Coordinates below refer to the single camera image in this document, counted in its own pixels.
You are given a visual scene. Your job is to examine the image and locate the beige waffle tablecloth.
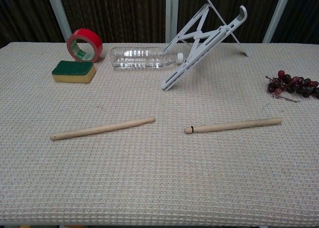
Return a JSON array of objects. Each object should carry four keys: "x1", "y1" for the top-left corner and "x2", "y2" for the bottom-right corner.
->
[{"x1": 0, "y1": 41, "x2": 319, "y2": 227}]

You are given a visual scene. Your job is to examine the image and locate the dark red grape bunch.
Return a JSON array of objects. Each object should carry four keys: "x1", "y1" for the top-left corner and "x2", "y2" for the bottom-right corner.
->
[{"x1": 265, "y1": 70, "x2": 319, "y2": 103}]

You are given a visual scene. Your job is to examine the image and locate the red tape roll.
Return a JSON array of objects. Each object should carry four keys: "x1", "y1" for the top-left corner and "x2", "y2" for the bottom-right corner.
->
[{"x1": 66, "y1": 28, "x2": 103, "y2": 63}]

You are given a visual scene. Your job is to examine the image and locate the wooden drumstick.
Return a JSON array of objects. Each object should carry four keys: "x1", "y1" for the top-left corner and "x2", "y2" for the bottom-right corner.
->
[
  {"x1": 184, "y1": 117, "x2": 283, "y2": 135},
  {"x1": 50, "y1": 116, "x2": 157, "y2": 141}
]

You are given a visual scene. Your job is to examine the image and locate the white metal frame post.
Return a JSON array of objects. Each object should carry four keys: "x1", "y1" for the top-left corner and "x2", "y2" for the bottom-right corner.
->
[
  {"x1": 165, "y1": 0, "x2": 180, "y2": 43},
  {"x1": 45, "y1": 0, "x2": 73, "y2": 42},
  {"x1": 262, "y1": 0, "x2": 294, "y2": 44}
]

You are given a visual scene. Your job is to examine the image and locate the clear plastic water bottle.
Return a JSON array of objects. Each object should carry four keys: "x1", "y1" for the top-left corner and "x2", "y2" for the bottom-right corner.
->
[{"x1": 110, "y1": 46, "x2": 184, "y2": 70}]

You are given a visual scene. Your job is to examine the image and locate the green and yellow sponge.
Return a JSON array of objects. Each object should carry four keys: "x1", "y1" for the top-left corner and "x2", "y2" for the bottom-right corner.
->
[{"x1": 51, "y1": 60, "x2": 97, "y2": 84}]

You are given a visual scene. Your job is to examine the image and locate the white folding laptop stand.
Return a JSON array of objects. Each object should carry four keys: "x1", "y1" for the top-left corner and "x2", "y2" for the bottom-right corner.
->
[{"x1": 161, "y1": 0, "x2": 250, "y2": 91}]

